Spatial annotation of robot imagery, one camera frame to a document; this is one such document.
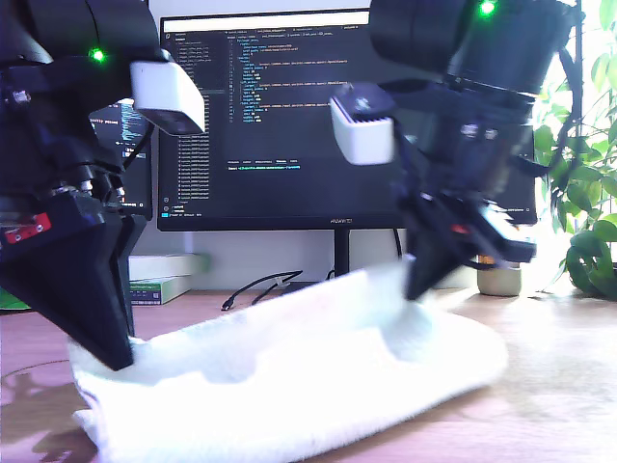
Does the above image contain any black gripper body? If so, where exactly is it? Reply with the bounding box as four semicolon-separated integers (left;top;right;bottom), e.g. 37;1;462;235
399;89;537;265

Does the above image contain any pastel white terry tea towel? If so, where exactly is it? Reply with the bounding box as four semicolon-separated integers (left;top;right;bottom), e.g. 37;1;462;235
67;262;510;463

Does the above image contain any green and white box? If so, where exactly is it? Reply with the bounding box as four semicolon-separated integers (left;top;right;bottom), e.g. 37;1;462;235
128;275;194;306

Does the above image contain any black monitor with terminal window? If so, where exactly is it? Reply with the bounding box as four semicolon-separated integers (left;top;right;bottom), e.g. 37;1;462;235
89;98;154;223

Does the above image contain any green plastic packet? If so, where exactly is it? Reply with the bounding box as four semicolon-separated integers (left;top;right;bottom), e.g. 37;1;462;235
0;286;25;310

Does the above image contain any amber glass jar grey base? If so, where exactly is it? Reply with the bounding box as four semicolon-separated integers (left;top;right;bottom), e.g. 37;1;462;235
476;258;523;297

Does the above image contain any green leafy houseplant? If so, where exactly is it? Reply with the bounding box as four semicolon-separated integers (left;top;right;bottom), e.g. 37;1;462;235
532;0;617;300

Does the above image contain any black Huawei computer monitor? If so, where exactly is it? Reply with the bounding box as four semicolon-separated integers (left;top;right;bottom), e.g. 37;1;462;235
156;7;539;290

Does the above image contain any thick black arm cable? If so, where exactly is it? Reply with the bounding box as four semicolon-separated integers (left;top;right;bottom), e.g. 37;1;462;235
518;45;585;177

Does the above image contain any black USB cable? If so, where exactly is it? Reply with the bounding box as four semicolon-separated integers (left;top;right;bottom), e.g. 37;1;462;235
220;270;305;313

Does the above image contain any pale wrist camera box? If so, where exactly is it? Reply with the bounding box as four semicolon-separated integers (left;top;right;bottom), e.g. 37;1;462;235
129;60;206;135
330;81;396;166

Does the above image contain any thin black looped cable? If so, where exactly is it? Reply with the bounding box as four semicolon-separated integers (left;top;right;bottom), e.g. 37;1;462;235
250;272;306;310

